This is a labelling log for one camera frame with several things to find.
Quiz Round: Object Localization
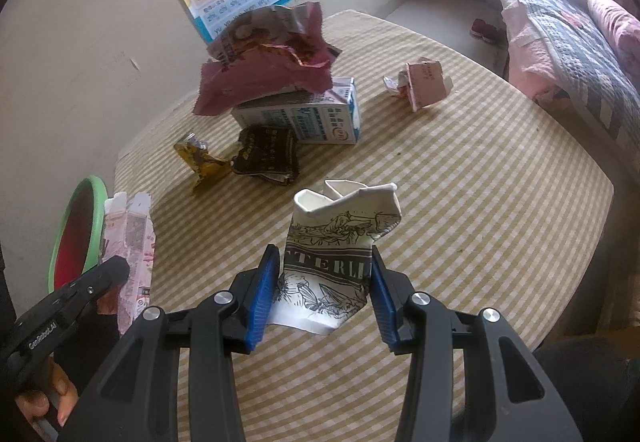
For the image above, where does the bed with pink sheet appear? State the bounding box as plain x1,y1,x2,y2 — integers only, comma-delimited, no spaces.
497,0,640,143

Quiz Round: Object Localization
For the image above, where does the pink snack bag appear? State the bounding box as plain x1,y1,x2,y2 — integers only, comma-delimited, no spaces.
192,2,341,118

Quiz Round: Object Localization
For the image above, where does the pink blanket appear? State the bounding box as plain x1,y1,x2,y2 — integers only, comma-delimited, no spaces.
586,0,640,73

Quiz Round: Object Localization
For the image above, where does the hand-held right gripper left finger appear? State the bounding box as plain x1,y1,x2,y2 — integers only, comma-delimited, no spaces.
62,244,282,442

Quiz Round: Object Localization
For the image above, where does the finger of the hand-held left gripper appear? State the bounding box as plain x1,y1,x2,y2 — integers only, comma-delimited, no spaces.
12,256,132,359

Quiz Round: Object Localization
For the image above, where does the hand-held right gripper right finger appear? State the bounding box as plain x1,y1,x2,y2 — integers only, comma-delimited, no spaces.
369,246,585,442

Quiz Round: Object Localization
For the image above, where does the dark brown wrapper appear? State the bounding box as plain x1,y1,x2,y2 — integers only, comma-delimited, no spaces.
232,124,301,185

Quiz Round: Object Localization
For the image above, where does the blue plaid quilt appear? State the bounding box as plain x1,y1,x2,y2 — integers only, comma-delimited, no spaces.
507,0,640,133

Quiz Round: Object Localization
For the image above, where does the beige checked tablecloth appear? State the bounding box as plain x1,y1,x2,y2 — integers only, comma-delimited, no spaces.
112,9,616,442

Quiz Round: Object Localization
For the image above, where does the green bin with red inside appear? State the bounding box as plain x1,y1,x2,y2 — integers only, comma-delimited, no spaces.
47,176,108,293

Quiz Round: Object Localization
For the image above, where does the pink white wrapper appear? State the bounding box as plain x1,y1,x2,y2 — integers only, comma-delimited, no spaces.
97,192,158,338

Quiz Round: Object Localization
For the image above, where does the yellow brown small wrapper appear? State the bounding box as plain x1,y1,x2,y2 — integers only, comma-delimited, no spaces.
173,133,233,195

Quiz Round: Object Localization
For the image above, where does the blue white milk carton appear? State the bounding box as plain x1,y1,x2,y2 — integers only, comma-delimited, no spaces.
231,77,362,146

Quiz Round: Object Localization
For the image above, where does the person's left hand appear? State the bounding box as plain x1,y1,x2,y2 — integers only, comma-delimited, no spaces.
15,361,81,427

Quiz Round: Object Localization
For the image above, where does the pink carton piece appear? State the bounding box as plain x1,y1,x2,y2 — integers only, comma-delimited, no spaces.
382,57,455,113

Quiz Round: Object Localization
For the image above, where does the white printed paper cup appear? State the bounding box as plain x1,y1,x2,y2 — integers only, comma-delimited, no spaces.
267,179,402,335

